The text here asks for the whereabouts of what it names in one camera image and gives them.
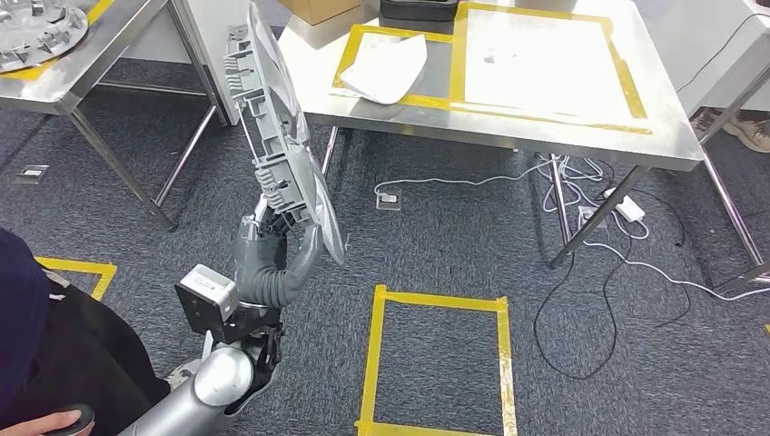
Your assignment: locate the black round remote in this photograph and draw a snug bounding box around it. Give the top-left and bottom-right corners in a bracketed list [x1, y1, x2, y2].
[40, 402, 96, 436]

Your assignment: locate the white power strip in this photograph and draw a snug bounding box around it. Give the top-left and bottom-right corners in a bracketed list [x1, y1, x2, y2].
[603, 186, 647, 223]

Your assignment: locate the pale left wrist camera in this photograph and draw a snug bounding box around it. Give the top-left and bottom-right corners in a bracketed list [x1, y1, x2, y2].
[174, 263, 241, 329]

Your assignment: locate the white curved plastic part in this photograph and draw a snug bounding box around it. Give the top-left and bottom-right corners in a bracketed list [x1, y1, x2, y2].
[340, 33, 429, 106]

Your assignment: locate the yellow floor tape square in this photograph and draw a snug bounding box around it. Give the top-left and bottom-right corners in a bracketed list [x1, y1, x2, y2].
[35, 255, 118, 302]
[354, 283, 519, 436]

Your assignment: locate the person's right hand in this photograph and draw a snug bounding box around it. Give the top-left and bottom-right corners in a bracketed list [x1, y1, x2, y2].
[0, 404, 79, 436]

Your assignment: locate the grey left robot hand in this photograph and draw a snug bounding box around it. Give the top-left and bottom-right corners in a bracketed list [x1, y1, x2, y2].
[232, 198, 327, 297]

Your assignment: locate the silver plastic wheel hubcap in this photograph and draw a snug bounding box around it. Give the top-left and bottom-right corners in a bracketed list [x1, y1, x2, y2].
[223, 0, 347, 268]
[0, 0, 90, 74]

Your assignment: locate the person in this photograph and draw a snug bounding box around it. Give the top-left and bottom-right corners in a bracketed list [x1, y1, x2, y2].
[0, 227, 202, 436]
[688, 106, 770, 154]

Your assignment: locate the black floor cable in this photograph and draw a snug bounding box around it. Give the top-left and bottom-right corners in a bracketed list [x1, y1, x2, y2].
[532, 174, 693, 382]

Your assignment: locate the stainless steel workbench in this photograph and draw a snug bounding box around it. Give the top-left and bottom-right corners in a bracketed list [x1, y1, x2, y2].
[0, 0, 219, 233]
[277, 0, 706, 270]
[697, 60, 770, 296]

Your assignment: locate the large yellow bench tape frame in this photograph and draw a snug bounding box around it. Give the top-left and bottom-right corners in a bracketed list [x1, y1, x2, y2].
[449, 1, 654, 136]

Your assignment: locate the white cable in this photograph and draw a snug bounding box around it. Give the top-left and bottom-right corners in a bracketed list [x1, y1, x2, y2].
[372, 153, 606, 214]
[580, 237, 770, 302]

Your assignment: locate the steel floor socket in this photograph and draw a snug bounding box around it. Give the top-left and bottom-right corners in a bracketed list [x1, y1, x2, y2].
[13, 163, 51, 186]
[576, 204, 608, 230]
[375, 187, 403, 212]

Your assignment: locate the small yellow bench tape frame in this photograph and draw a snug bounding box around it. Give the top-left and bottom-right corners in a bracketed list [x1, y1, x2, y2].
[331, 23, 468, 113]

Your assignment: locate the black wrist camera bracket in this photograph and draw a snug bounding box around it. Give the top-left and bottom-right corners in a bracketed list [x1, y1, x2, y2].
[201, 301, 284, 345]

